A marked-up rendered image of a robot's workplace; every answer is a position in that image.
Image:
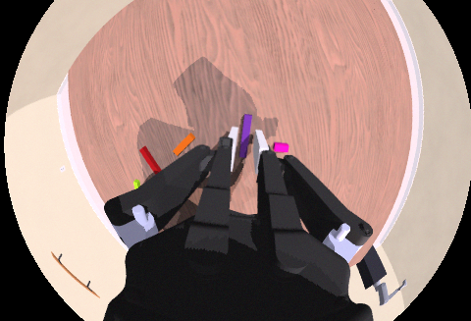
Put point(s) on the orange rod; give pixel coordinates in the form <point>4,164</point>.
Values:
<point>184,144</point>

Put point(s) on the short magenta block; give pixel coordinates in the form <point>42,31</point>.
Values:
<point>282,147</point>

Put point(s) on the purple rod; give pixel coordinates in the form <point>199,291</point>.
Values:
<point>245,135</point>

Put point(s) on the red rod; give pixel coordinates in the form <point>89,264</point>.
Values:
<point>150,160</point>

